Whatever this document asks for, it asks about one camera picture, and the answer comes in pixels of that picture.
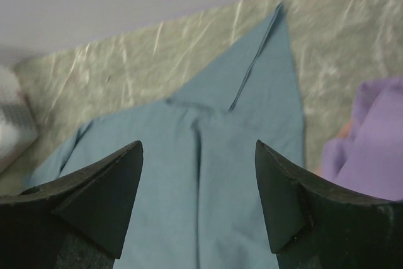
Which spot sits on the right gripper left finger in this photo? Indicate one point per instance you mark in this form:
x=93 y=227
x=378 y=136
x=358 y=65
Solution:
x=77 y=221

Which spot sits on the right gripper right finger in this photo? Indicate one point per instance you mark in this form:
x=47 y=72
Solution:
x=313 y=223

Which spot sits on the blue t shirt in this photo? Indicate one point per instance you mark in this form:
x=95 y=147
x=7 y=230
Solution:
x=197 y=204

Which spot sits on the folded purple t shirt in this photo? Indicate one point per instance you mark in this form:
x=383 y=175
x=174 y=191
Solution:
x=368 y=159

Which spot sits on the folded orange t shirt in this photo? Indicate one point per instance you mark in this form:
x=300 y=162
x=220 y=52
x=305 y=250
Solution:
x=345 y=130

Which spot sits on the white plastic laundry basket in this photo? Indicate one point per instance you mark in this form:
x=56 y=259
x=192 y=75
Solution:
x=18 y=129

